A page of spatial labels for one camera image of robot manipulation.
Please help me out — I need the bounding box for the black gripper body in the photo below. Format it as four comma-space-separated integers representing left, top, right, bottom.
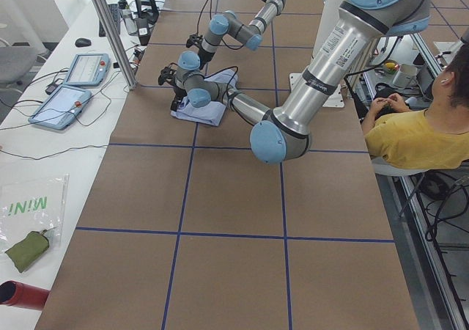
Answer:
198, 51, 213, 70
170, 86, 187, 111

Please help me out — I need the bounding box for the light blue striped shirt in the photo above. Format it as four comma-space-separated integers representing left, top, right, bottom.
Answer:
171, 69, 238, 126

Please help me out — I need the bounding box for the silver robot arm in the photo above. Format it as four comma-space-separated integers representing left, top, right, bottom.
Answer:
158, 0, 430, 164
194, 0, 286, 68

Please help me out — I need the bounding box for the clear water bottle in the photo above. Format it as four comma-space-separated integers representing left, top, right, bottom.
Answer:
120, 5, 138, 36

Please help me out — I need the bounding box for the upper blue teach pendant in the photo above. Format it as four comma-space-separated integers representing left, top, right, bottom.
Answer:
63, 54, 110, 87

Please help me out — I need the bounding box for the blue teach pendant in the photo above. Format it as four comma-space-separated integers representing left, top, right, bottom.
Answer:
28, 85, 92, 131
63, 54, 110, 87

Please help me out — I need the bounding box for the black keyboard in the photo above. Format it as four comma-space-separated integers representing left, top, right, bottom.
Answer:
98, 3, 121, 37

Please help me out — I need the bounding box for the black computer mouse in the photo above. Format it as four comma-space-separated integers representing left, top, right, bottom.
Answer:
75, 37, 92, 48

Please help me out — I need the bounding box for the lower blue teach pendant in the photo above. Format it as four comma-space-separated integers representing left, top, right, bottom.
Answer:
28, 85, 92, 131

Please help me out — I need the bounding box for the grey office chair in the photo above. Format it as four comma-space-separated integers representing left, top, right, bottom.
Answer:
1, 39, 38, 88

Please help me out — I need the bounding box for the clear plastic bag green print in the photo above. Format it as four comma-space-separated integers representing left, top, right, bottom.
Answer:
1, 174, 69, 262

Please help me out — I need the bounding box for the olive green folded cloth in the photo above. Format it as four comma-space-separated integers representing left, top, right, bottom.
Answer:
5, 230, 50, 273

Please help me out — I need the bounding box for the person in yellow shirt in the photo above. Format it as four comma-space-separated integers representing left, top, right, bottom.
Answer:
361, 45, 468, 169

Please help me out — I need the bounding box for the red cylinder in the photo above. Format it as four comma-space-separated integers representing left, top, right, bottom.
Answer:
1, 280, 49, 311

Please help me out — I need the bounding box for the aluminium camera post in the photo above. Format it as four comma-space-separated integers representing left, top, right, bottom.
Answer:
92, 0, 137, 90

